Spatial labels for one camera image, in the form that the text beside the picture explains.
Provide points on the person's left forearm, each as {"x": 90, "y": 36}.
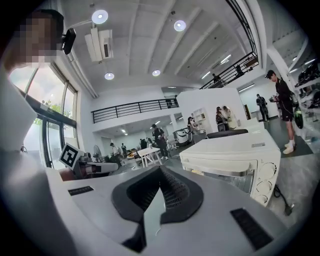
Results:
{"x": 67, "y": 175}

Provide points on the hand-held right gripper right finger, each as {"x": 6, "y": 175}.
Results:
{"x": 212, "y": 225}

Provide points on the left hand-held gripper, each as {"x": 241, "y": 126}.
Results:
{"x": 71, "y": 156}

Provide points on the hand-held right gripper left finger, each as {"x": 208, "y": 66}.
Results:
{"x": 100, "y": 200}

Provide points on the black mezzanine railing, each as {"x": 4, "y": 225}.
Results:
{"x": 232, "y": 70}
{"x": 135, "y": 107}

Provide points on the white shelf rack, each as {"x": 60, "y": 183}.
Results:
{"x": 308, "y": 85}

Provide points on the white machine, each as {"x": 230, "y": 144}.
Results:
{"x": 183, "y": 136}

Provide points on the paper cup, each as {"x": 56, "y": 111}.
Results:
{"x": 150, "y": 146}

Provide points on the floor fan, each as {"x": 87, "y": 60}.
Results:
{"x": 96, "y": 152}

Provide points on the person's head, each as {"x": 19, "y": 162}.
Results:
{"x": 32, "y": 37}

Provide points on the white toaster oven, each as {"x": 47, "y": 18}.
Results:
{"x": 225, "y": 145}

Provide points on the white ceiling air conditioner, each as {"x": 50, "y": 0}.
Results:
{"x": 98, "y": 45}

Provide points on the black head camera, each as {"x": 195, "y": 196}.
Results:
{"x": 69, "y": 41}

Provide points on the round ceiling light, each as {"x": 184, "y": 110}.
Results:
{"x": 100, "y": 16}
{"x": 109, "y": 75}
{"x": 156, "y": 72}
{"x": 180, "y": 25}

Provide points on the white wooden table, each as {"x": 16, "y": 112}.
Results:
{"x": 147, "y": 152}

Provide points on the large glass window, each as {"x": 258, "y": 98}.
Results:
{"x": 47, "y": 87}

